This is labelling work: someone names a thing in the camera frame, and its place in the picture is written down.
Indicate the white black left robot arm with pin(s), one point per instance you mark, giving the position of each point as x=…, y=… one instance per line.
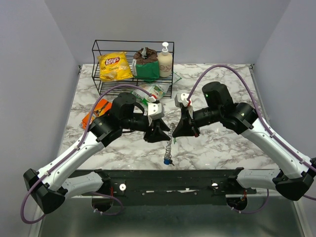
x=51, y=185

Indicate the orange razor box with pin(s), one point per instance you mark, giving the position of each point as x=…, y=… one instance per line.
x=102, y=106

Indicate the green brown coffee bag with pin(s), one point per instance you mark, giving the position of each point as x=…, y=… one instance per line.
x=145, y=64

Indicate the green white card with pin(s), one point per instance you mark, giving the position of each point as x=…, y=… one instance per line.
x=176, y=77

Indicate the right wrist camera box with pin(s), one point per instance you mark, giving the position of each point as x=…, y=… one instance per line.
x=182, y=98

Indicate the black wire shelf rack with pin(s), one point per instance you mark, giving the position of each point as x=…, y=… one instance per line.
x=130, y=47

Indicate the metal disc keyring organizer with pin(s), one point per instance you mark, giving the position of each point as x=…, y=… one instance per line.
x=168, y=154

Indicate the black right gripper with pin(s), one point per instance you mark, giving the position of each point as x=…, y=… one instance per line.
x=187, y=126

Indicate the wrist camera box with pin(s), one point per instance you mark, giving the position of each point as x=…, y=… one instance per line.
x=155, y=108
x=182, y=98

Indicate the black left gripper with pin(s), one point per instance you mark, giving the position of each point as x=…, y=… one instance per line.
x=157, y=135

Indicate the yellow Lays chips bag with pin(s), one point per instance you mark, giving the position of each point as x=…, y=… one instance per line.
x=114, y=66

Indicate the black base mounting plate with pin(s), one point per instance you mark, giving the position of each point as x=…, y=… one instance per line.
x=166, y=187

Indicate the blue key tag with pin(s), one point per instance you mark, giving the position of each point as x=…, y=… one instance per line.
x=168, y=161

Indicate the green white snack pouch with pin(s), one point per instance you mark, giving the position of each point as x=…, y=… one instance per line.
x=157, y=89

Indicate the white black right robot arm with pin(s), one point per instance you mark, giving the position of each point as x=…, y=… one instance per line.
x=291, y=179

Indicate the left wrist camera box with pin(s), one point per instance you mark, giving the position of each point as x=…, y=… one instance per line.
x=155, y=108

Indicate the cream soap pump bottle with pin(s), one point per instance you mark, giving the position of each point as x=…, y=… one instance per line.
x=165, y=61

